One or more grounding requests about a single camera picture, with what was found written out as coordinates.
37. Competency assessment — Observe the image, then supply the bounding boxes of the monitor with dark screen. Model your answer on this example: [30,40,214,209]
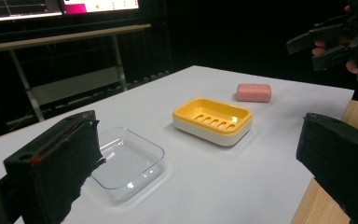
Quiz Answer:
[0,0,63,23]

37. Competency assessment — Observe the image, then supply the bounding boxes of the yellow and white soap dish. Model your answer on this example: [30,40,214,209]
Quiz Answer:
[172,96,254,147]

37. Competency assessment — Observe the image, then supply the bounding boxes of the pink soap bar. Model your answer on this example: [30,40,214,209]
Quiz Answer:
[236,82,272,104]

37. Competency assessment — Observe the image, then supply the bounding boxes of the desk with white metal legs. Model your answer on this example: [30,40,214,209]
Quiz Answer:
[0,23,152,123]

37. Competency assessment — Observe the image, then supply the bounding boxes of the white table cover sheet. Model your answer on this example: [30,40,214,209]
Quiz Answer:
[0,64,355,224]

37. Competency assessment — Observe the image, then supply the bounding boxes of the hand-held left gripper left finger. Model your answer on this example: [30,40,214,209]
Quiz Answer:
[3,109,107,224]

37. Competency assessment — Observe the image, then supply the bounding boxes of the monitor with white pink screen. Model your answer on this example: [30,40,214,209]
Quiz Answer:
[62,0,141,15]

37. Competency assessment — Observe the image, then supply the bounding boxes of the white board panel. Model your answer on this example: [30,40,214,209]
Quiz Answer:
[31,66,123,106]

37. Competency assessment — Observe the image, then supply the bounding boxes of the clear plastic tray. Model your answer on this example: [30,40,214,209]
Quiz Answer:
[89,126,166,201]

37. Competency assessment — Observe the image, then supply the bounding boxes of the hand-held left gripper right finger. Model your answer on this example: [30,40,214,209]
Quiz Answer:
[296,112,358,224]

